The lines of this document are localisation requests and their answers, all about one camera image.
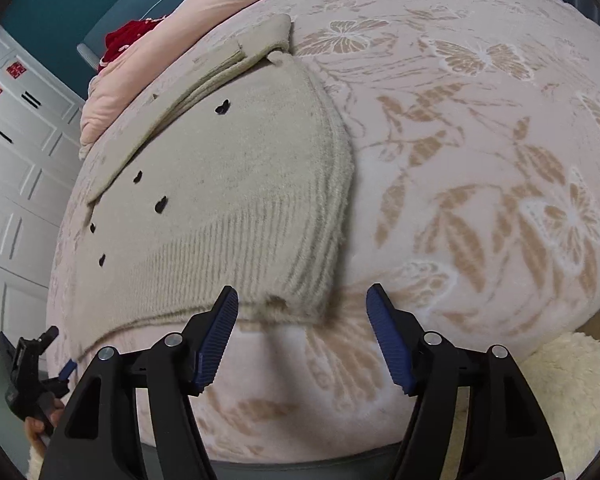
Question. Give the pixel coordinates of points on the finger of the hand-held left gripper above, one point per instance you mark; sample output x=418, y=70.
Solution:
x=68, y=370
x=50, y=333

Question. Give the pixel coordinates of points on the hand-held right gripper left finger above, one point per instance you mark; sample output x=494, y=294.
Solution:
x=214, y=347

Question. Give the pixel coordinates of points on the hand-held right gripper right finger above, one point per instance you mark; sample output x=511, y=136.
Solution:
x=391, y=347

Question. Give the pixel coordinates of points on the beige knit sweater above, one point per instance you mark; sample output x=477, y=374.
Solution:
x=240, y=170

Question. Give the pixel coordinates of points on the person's left forearm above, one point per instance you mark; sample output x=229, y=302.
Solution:
x=36, y=462

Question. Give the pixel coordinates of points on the person's left hand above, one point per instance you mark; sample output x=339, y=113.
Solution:
x=36, y=429

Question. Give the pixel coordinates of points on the grey bed edge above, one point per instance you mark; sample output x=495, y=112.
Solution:
x=305, y=467

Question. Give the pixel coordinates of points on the white wardrobe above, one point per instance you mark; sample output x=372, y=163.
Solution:
x=15, y=185

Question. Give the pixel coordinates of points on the pink floral blanket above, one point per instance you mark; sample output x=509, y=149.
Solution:
x=480, y=170

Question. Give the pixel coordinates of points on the pink quilt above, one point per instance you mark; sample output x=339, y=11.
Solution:
x=130, y=87

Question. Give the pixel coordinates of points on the red cloth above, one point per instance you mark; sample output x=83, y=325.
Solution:
x=125, y=40

